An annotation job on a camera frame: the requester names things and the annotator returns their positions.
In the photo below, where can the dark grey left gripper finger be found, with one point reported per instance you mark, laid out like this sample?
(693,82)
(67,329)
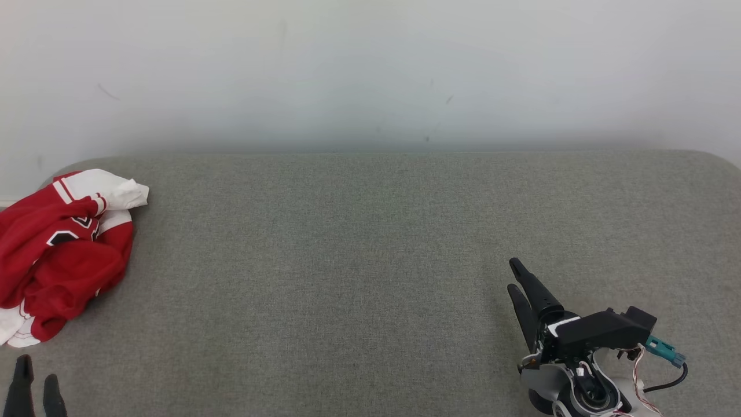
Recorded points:
(20,394)
(54,402)

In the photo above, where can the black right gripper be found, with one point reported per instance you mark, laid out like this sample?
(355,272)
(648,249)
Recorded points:
(584,339)

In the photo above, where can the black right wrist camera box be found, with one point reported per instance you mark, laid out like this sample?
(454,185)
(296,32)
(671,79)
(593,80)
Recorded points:
(641,324)

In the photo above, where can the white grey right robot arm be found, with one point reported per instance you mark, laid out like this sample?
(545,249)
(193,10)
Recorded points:
(550,385)

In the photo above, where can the teal right camera connector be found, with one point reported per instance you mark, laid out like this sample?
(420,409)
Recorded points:
(664,350)

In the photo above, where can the red jersey with black number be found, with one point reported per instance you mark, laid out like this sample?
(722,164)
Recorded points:
(35,226)

